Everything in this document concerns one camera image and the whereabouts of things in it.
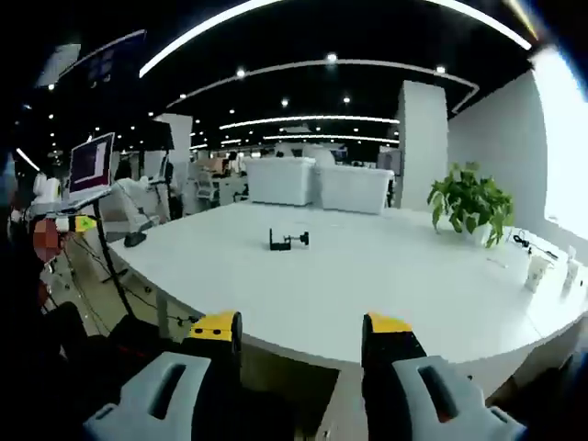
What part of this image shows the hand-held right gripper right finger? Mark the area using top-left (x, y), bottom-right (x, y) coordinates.
top-left (361, 311), bottom-right (527, 441)

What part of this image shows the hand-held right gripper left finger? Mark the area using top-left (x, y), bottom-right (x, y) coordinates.
top-left (84, 311), bottom-right (243, 441)

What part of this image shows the black pad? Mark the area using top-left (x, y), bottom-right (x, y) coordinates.
top-left (268, 228), bottom-right (311, 252)

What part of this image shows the white desk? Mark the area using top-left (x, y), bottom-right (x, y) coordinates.
top-left (106, 200), bottom-right (588, 391)

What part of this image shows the computer monitor on stand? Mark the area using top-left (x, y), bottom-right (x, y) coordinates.
top-left (68, 132), bottom-right (116, 202)

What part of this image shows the person's black clothing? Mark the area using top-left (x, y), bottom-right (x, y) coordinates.
top-left (0, 256), bottom-right (194, 441)

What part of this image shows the small white paper container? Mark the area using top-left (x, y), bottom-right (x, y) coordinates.
top-left (563, 246), bottom-right (582, 288)
top-left (525, 255), bottom-right (551, 292)

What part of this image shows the hanging dark display panel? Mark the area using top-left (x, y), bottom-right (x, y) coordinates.
top-left (34, 29), bottom-right (148, 88)

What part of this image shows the green potted plant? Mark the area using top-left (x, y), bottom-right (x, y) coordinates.
top-left (426, 161), bottom-right (515, 249)

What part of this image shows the white plastic storage box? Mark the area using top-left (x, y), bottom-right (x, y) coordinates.
top-left (315, 164), bottom-right (395, 216)
top-left (244, 156), bottom-right (319, 207)

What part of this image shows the black cable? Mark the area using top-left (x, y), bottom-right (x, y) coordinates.
top-left (512, 232), bottom-right (560, 259)

